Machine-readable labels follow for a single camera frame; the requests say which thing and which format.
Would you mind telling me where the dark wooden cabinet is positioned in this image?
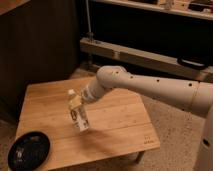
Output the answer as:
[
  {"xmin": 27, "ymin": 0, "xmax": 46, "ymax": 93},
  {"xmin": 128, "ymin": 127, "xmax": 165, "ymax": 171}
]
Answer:
[{"xmin": 0, "ymin": 0, "xmax": 79, "ymax": 123}]

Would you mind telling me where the light wooden table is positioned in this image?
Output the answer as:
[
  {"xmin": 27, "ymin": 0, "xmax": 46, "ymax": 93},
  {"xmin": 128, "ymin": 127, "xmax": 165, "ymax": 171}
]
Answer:
[{"xmin": 16, "ymin": 77, "xmax": 160, "ymax": 171}]

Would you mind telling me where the vertical metal pole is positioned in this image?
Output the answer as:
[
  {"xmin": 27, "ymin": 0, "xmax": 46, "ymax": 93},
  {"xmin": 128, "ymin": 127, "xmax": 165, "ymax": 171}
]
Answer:
[{"xmin": 86, "ymin": 0, "xmax": 93, "ymax": 42}]

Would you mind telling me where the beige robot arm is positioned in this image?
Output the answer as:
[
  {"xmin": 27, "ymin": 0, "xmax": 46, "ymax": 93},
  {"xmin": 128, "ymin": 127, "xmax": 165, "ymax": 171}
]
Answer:
[{"xmin": 68, "ymin": 66, "xmax": 213, "ymax": 171}]

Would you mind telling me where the wooden shelf with items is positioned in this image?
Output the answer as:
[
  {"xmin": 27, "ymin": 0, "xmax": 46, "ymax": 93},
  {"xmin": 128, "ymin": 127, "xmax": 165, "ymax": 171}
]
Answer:
[{"xmin": 93, "ymin": 0, "xmax": 213, "ymax": 22}]

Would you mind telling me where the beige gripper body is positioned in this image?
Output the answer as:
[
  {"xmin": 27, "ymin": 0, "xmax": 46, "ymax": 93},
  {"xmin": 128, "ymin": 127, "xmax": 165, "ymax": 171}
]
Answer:
[{"xmin": 80, "ymin": 85, "xmax": 97, "ymax": 103}]

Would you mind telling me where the black handle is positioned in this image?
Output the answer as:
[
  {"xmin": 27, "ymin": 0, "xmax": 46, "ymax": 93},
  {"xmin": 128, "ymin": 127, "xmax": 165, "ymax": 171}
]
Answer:
[{"xmin": 177, "ymin": 58, "xmax": 209, "ymax": 70}]

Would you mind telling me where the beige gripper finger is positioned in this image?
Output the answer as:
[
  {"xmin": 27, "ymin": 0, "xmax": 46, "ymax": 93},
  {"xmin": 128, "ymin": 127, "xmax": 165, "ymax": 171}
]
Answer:
[{"xmin": 69, "ymin": 96, "xmax": 82, "ymax": 109}]

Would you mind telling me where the white bottle with label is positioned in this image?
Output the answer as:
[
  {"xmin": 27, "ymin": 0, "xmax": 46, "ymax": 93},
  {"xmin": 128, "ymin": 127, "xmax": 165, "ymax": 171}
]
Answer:
[{"xmin": 68, "ymin": 89, "xmax": 89, "ymax": 132}]

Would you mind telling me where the grey metal beam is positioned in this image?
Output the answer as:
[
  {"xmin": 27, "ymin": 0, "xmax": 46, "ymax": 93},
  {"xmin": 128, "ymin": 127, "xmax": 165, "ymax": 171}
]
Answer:
[{"xmin": 80, "ymin": 37, "xmax": 213, "ymax": 83}]

